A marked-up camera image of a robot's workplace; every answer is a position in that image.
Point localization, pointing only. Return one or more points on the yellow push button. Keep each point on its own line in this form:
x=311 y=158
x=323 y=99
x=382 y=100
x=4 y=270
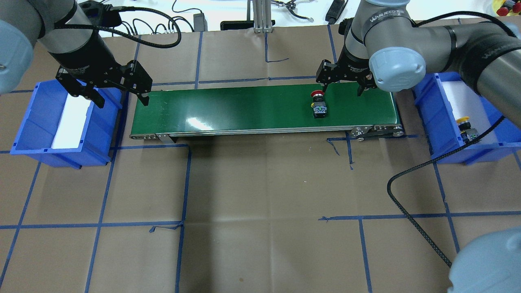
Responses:
x=467 y=132

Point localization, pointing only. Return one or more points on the green conveyor belt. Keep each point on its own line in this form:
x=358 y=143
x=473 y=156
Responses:
x=265 y=109

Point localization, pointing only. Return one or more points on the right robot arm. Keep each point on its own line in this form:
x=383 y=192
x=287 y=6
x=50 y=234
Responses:
x=384 y=48

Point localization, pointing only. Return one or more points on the white foam pad left bin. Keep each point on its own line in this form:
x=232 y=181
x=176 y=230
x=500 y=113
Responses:
x=71 y=123

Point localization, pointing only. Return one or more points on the red push button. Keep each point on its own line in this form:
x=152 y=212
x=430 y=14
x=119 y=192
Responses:
x=318 y=104

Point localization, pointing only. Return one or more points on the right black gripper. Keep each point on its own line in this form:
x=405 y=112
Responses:
x=353 y=62

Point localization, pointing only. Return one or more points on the white foam pad right bin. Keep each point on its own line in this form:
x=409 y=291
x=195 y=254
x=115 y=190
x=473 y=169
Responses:
x=466 y=103

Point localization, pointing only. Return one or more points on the right blue plastic bin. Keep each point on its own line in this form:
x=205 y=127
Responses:
x=443 y=132

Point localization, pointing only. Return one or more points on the black power adapter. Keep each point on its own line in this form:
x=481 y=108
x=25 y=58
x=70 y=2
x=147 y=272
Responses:
x=200 y=22

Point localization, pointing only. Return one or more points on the blue plastic bin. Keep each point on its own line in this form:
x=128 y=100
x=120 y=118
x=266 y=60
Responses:
x=443 y=132
x=40 y=123

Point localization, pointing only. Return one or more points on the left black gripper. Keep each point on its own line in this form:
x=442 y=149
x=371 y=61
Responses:
x=86 y=57

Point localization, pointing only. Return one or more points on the white foam pad bin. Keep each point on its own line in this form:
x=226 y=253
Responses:
x=466 y=103
x=71 y=123

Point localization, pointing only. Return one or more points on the left blue plastic bin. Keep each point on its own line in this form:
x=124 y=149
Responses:
x=40 y=123

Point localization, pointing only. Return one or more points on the aluminium frame post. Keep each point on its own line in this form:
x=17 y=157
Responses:
x=262 y=16

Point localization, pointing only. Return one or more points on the yellow plate of buttons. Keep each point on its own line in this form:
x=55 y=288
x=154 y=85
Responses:
x=506 y=7

